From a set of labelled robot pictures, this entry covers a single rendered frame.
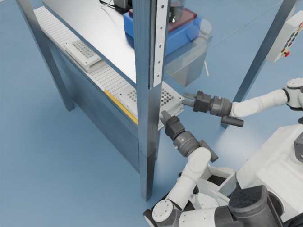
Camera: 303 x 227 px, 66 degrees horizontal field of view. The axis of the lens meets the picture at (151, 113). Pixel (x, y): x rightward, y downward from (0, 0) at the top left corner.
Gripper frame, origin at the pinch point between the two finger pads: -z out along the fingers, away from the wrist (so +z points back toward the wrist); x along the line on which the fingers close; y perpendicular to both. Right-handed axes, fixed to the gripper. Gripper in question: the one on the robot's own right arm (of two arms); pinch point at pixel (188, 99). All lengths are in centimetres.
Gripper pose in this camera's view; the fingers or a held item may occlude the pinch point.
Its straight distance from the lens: 112.3
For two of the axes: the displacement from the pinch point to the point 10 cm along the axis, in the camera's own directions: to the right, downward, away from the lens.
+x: -0.2, 5.7, 8.2
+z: 9.6, 2.4, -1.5
